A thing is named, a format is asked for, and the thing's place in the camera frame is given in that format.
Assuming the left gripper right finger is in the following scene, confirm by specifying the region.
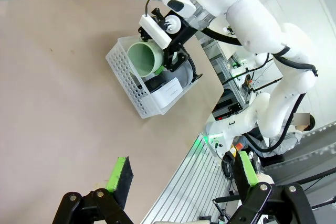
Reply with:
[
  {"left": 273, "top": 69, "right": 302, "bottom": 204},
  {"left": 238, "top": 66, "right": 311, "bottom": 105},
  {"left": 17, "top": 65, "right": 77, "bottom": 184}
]
[{"left": 228, "top": 151, "right": 317, "bottom": 224}]

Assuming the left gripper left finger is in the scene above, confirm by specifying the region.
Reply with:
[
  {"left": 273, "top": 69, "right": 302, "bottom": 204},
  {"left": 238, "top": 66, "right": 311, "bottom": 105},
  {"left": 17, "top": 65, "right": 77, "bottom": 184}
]
[{"left": 51, "top": 156, "right": 134, "bottom": 224}]

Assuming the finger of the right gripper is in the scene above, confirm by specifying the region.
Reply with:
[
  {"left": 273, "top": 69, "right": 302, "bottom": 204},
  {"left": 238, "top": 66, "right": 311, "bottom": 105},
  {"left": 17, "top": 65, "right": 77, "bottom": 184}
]
[
  {"left": 138, "top": 25, "right": 155, "bottom": 42},
  {"left": 153, "top": 46, "right": 190, "bottom": 76}
]

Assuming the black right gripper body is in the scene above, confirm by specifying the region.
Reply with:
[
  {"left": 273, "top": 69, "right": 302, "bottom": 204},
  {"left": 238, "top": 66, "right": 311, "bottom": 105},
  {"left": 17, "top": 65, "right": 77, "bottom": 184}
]
[{"left": 167, "top": 22, "right": 199, "bottom": 51}]

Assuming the light green cup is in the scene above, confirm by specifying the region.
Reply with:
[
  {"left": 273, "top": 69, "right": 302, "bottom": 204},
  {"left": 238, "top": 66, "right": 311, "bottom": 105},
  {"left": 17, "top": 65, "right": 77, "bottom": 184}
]
[{"left": 127, "top": 40, "right": 165, "bottom": 78}]

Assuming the white perforated plastic basket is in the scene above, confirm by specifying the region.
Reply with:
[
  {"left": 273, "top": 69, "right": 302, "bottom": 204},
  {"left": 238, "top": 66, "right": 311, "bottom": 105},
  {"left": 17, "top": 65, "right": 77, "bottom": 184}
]
[{"left": 105, "top": 36, "right": 203, "bottom": 119}]

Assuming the grey pencil case black zipper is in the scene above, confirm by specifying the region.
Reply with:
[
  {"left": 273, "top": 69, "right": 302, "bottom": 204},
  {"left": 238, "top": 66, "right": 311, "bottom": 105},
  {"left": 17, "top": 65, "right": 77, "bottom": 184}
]
[{"left": 175, "top": 48, "right": 198, "bottom": 88}]

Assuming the small white cardboard box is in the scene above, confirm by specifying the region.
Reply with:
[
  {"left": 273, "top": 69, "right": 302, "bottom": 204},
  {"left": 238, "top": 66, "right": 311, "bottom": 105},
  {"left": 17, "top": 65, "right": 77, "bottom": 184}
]
[{"left": 152, "top": 77, "right": 183, "bottom": 108}]

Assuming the seated person in grey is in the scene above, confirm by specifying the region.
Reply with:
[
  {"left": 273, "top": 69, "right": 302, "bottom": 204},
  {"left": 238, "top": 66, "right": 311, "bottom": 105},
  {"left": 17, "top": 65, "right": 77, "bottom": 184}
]
[{"left": 246, "top": 112, "right": 316, "bottom": 156}]

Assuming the black control rack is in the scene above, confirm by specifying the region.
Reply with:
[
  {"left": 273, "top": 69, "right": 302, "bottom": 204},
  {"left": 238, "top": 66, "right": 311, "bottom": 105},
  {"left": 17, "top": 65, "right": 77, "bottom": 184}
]
[{"left": 212, "top": 100, "right": 246, "bottom": 121}]

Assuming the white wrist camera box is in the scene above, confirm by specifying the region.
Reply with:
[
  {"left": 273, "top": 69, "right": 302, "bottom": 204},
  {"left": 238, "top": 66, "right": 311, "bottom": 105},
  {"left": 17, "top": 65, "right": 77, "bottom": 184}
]
[{"left": 139, "top": 14, "right": 173, "bottom": 51}]

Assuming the round wrist camera black mount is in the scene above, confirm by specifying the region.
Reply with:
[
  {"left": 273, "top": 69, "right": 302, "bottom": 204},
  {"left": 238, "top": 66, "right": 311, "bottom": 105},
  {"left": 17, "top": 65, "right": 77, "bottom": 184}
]
[{"left": 151, "top": 7, "right": 182, "bottom": 35}]

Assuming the thin black camera cable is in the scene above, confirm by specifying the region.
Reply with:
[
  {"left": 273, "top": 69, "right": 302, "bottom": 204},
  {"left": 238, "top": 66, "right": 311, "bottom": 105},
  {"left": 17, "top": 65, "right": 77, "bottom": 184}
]
[{"left": 145, "top": 0, "right": 161, "bottom": 16}]

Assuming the aluminium profile base plate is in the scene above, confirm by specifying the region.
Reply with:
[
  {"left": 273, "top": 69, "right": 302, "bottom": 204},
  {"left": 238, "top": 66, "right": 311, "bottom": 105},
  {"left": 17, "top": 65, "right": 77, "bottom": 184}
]
[{"left": 141, "top": 134, "right": 237, "bottom": 224}]

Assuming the black robot arm cable hose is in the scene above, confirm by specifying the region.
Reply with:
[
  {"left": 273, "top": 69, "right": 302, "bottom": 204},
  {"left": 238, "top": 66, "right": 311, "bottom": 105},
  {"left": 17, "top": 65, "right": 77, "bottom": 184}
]
[{"left": 201, "top": 26, "right": 320, "bottom": 154}]

